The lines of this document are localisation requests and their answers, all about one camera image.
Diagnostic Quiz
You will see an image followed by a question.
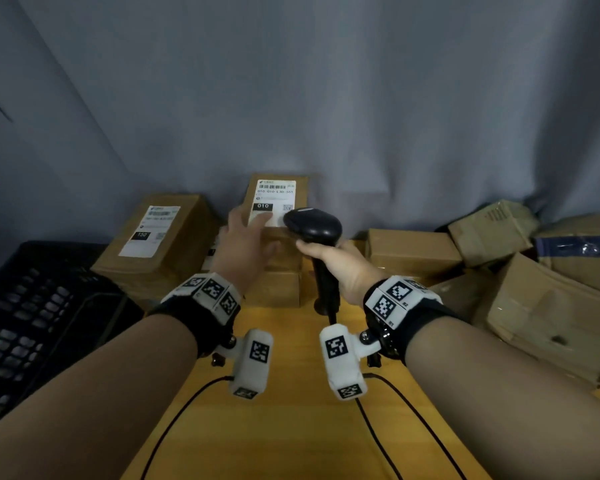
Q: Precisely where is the person's right hand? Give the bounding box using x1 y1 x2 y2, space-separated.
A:
295 238 389 308

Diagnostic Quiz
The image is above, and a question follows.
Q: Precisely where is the person's left hand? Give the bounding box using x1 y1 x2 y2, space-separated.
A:
209 204 281 295

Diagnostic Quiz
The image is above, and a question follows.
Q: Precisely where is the yellow taped labelled cardboard box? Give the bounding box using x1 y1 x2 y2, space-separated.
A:
199 227 231 275

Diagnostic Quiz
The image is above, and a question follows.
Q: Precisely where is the black barcode scanner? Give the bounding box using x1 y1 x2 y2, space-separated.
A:
282 207 343 318

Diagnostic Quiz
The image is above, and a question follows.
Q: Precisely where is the pile of unsorted cardboard parcels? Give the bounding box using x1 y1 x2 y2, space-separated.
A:
365 199 600 391

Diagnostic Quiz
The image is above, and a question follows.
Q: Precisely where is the black plastic crate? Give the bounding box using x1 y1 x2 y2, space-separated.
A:
0 240 146 435

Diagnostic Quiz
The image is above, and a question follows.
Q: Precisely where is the person's left forearm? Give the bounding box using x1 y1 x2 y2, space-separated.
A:
0 314 199 480

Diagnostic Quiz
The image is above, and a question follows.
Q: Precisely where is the person's right forearm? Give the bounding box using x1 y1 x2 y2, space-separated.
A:
405 317 600 480

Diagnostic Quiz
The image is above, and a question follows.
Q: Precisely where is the black wristband with marker tags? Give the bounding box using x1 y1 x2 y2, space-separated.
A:
362 275 463 365
147 272 243 358

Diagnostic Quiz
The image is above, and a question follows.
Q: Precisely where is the black scanner cable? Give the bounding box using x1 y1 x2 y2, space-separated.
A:
329 309 405 480

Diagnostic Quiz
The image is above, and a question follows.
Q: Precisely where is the black camera cable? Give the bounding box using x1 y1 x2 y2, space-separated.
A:
139 375 236 480
365 372 469 480

